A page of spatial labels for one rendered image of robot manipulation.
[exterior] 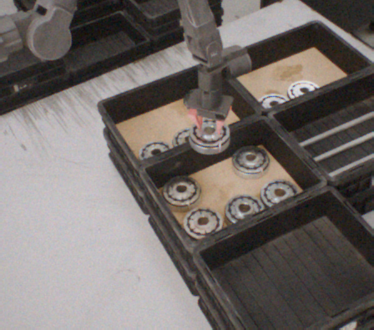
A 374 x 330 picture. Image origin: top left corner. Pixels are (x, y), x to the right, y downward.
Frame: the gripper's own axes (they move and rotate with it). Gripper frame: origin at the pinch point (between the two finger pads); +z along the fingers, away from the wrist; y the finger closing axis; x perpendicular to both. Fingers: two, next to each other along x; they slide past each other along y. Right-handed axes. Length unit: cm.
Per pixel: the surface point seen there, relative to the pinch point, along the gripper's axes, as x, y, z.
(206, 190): 2.9, -0.1, 21.3
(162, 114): -22.2, 22.9, 21.9
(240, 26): -92, 18, 35
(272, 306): 30.7, -25.3, 20.8
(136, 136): -11.0, 26.9, 22.1
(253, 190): -1.2, -12.1, 20.9
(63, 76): -67, 88, 58
